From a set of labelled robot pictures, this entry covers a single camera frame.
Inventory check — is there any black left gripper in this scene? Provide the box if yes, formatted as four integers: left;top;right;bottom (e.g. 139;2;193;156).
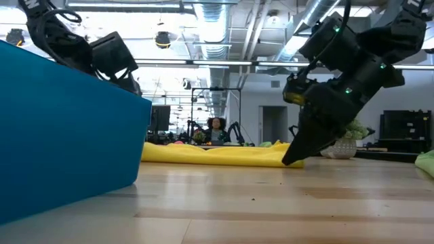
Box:
113;70;143;98

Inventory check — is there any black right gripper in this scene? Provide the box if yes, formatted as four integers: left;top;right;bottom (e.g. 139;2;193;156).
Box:
281;80;372;167

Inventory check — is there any teal plastic tray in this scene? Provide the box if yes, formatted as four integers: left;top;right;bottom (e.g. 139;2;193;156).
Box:
0;39;153;226

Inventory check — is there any yellow microfiber towel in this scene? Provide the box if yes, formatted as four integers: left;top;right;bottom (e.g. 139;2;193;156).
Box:
141;140;305;169

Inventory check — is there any grey door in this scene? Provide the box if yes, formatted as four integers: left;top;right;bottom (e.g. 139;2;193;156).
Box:
259;105;289;146

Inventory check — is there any artificial green plant in pot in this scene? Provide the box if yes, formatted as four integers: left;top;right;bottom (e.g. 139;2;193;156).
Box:
320;118;376;160

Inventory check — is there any black background monitor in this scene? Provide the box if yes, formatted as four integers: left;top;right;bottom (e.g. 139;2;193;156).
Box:
150;104;172;133

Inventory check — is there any background flower bouquet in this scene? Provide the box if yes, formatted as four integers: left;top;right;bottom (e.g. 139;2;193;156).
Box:
192;129;207;144

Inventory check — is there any person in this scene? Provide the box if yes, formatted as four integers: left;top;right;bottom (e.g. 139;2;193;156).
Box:
202;116;232;143

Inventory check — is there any black shelving unit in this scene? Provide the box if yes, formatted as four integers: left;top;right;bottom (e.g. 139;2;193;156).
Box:
378;109;433;154

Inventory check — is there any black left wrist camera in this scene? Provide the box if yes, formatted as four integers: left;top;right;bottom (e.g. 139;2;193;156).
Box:
90;30;139;81

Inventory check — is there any black aluminium table frame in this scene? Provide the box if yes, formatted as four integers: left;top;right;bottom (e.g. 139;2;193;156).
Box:
354;148;421;164

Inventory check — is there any black background rig frame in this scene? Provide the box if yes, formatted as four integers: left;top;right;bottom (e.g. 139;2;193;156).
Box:
191;87;243;143

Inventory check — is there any overhead frame bar with lights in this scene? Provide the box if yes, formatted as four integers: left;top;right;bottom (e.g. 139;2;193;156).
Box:
134;58;434;71

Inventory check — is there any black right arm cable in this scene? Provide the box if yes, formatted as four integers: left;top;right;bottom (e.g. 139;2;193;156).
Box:
298;0;352;77

